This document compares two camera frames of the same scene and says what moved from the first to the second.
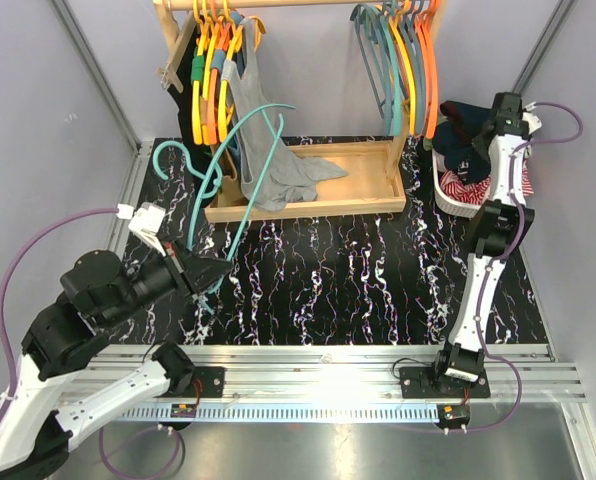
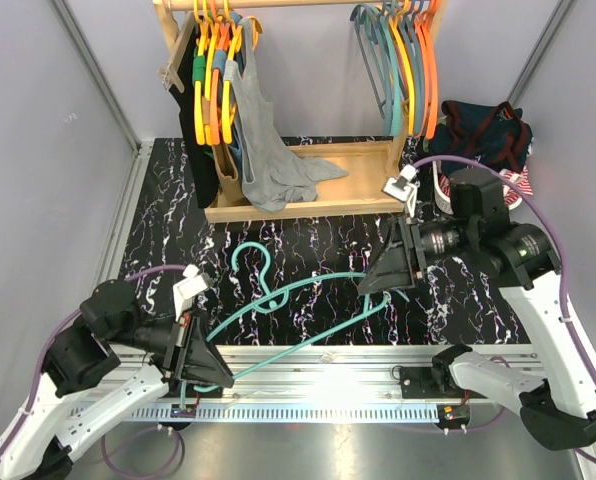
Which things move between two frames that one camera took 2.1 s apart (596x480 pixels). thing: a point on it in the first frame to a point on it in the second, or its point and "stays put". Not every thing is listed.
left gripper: [197, 272] to [198, 361]
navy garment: [453, 140] stays put
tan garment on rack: [230, 194] stays put
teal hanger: [218, 177] to [368, 307]
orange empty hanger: [426, 21] stays put
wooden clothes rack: [374, 175] stays put
